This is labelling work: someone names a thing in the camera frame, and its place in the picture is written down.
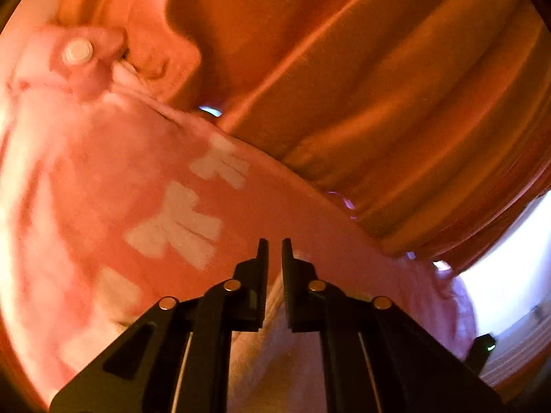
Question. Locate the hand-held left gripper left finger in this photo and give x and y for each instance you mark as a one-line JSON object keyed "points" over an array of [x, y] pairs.
{"points": [[262, 275]]}

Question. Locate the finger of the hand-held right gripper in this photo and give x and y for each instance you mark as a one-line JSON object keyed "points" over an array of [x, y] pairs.
{"points": [[482, 350]]}

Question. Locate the pink blanket with white bows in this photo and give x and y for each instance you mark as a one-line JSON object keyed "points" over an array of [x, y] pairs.
{"points": [[107, 172]]}

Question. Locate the pink plush with white button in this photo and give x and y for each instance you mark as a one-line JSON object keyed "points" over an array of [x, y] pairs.
{"points": [[94, 69]]}

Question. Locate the pink striped sheet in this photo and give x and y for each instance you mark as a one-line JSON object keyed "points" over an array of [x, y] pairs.
{"points": [[521, 352]]}

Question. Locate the orange curtain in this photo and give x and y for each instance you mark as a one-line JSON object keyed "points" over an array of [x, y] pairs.
{"points": [[344, 73]]}

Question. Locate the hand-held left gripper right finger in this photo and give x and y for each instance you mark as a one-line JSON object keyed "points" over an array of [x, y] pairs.
{"points": [[286, 275]]}

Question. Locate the white sweater with black hearts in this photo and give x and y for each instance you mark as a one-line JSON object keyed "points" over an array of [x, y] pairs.
{"points": [[275, 374]]}

